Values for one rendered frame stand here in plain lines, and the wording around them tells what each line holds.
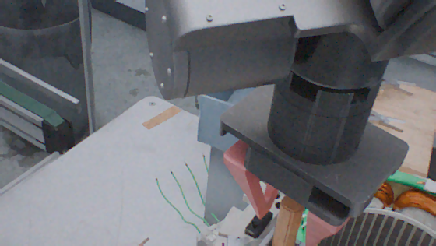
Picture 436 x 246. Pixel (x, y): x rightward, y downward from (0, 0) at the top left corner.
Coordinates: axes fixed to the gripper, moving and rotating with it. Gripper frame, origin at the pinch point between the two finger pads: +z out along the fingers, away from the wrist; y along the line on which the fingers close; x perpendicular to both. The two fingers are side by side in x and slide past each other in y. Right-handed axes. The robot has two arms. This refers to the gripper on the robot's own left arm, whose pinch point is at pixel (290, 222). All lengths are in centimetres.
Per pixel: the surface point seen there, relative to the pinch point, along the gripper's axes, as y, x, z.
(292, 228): 0.6, -0.8, -0.6
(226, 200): -21.6, 24.0, 37.2
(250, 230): -5.6, 4.6, 10.8
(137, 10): -178, 153, 125
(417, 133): -0.6, 35.7, 16.2
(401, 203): 4.1, 16.3, 9.2
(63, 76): -127, 67, 94
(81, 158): -52, 19, 45
